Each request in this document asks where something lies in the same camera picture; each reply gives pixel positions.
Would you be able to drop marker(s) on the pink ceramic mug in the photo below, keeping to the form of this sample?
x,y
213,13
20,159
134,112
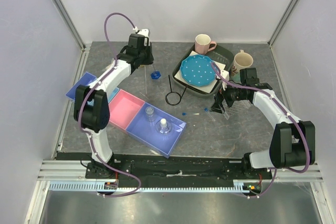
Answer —
x,y
204,44

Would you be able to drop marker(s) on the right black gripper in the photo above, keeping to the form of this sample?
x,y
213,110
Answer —
x,y
217,107

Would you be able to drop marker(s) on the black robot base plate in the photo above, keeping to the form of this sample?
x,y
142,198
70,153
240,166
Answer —
x,y
136,170

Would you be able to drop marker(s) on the small clear glass bottle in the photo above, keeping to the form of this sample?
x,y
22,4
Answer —
x,y
149,112

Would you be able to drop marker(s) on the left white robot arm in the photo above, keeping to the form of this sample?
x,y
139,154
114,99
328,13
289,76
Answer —
x,y
91,108

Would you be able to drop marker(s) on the clear test tube rack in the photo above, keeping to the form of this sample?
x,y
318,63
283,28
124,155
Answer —
x,y
237,108

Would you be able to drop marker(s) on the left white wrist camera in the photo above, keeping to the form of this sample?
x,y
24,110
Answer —
x,y
146,33

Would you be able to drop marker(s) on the blue polka dot plate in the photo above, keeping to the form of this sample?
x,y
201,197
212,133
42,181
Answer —
x,y
197,70

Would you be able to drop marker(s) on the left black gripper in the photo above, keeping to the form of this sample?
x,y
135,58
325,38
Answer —
x,y
150,59

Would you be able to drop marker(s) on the dark green plastic tray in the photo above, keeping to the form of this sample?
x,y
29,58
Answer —
x,y
219,54

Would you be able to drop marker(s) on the slotted cable duct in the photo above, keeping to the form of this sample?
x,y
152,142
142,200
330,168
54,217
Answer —
x,y
106,187

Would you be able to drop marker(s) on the round flask white stopper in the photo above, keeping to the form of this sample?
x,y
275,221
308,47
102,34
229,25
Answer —
x,y
164,127

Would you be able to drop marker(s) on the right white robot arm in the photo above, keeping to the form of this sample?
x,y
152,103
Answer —
x,y
293,141

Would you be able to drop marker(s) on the multicolour compartment organizer tray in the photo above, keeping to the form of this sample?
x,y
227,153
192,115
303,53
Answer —
x,y
127,113

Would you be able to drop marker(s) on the glass stirring rod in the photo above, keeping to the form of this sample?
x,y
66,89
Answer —
x,y
145,80

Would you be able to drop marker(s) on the cream floral mug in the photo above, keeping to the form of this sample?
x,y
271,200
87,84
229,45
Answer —
x,y
241,61

